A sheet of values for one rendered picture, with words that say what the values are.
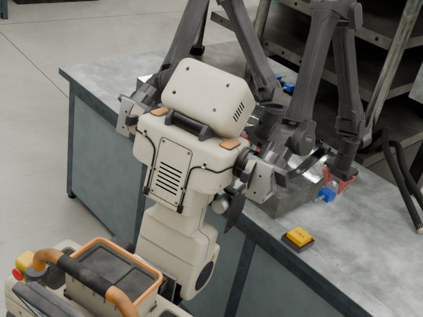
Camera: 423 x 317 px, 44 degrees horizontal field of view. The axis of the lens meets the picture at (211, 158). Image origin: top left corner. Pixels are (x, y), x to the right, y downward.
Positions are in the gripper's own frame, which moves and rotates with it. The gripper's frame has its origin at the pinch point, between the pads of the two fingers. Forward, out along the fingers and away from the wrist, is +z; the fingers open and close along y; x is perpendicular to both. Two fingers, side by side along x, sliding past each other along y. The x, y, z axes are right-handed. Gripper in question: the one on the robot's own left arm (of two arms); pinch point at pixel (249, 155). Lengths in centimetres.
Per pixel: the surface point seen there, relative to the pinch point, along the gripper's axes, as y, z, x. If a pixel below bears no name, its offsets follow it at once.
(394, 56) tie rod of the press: -2, -40, -67
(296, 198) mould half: -19.8, 6.4, -9.3
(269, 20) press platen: 87, -11, -104
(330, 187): -27.8, -5.3, -10.4
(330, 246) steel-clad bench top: -40.3, 9.4, -5.9
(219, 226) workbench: -1.7, 34.3, -0.8
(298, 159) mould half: -6.9, 1.3, -23.2
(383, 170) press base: -16, 17, -99
